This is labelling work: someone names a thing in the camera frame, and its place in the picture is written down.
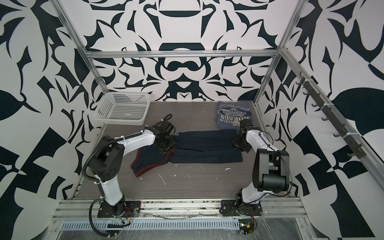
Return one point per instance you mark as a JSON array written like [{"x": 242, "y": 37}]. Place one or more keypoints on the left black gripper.
[{"x": 172, "y": 145}]

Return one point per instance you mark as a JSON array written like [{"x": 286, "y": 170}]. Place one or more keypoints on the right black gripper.
[{"x": 236, "y": 143}]

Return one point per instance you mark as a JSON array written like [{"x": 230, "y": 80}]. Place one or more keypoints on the black printed tank top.
[{"x": 199, "y": 147}]

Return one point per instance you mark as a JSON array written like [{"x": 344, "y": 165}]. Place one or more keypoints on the blue grey tank top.
[{"x": 228, "y": 114}]

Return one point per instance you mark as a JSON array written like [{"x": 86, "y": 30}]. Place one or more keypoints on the white plastic laundry basket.
[{"x": 123, "y": 108}]

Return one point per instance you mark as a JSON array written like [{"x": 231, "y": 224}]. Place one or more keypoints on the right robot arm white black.
[{"x": 271, "y": 175}]

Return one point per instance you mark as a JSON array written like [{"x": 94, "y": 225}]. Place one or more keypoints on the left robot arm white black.
[{"x": 104, "y": 163}]

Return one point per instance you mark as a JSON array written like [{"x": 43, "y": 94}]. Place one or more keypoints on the small electronics board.
[{"x": 247, "y": 226}]

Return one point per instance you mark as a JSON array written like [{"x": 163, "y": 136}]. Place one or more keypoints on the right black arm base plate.
[{"x": 231, "y": 208}]

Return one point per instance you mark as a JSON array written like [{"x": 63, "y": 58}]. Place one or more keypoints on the aluminium frame crossbar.
[{"x": 180, "y": 54}]

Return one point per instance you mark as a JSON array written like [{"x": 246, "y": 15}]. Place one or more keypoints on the black wall hook rack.
[{"x": 344, "y": 130}]

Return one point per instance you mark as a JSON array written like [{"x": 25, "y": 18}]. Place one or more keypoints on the white slotted cable duct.
[{"x": 186, "y": 224}]

